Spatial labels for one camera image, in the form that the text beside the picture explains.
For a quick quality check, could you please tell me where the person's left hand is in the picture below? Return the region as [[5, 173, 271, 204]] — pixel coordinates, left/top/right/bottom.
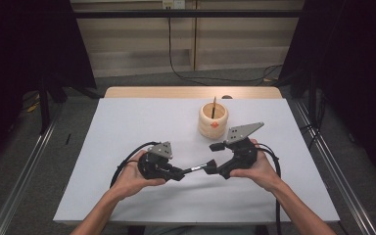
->
[[110, 150, 167, 199]]

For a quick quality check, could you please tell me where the black wall cable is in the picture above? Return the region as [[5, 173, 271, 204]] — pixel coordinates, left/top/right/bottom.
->
[[166, 7, 284, 86]]

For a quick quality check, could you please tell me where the person's right hand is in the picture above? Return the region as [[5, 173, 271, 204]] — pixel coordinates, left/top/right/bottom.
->
[[229, 138, 284, 194]]

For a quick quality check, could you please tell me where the aluminium floor rail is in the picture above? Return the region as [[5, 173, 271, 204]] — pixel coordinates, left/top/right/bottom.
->
[[0, 106, 64, 235], [294, 100, 376, 235]]

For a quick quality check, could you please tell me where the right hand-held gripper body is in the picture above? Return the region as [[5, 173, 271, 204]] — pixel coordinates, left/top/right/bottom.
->
[[215, 121, 265, 180]]

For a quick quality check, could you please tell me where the white wall socket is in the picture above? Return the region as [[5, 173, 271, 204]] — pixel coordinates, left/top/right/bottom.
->
[[162, 0, 186, 10]]

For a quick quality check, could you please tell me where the black stand post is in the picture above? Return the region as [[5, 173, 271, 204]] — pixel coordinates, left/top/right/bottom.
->
[[37, 73, 52, 135], [307, 70, 318, 127]]

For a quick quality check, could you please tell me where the wooden table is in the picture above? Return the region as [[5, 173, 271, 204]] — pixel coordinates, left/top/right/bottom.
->
[[103, 85, 283, 100]]

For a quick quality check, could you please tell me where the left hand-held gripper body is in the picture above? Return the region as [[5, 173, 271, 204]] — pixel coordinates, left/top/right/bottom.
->
[[136, 140, 177, 181]]

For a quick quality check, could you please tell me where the black-handled makeup brush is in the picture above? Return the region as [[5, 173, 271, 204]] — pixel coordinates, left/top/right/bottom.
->
[[182, 163, 211, 174]]

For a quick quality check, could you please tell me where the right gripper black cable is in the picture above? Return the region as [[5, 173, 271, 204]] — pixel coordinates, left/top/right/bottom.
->
[[256, 142, 283, 235]]

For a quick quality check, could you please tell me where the cream ribbed brush pot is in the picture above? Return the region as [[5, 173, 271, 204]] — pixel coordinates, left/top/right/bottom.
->
[[198, 102, 230, 141]]

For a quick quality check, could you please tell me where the white table mat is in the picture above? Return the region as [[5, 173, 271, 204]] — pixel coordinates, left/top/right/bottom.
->
[[52, 97, 341, 226]]

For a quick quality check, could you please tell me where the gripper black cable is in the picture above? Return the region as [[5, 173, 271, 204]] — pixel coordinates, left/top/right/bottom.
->
[[109, 140, 162, 189], [256, 142, 283, 235]]

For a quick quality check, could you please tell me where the dark curtain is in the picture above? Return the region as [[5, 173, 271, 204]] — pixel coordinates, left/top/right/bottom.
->
[[278, 0, 376, 188], [0, 0, 98, 175]]

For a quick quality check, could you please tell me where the black horizontal frame bar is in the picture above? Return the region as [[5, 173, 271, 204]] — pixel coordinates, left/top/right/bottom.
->
[[71, 9, 305, 20]]

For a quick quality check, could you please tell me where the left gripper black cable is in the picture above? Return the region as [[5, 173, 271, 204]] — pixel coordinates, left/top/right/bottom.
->
[[109, 140, 162, 189]]

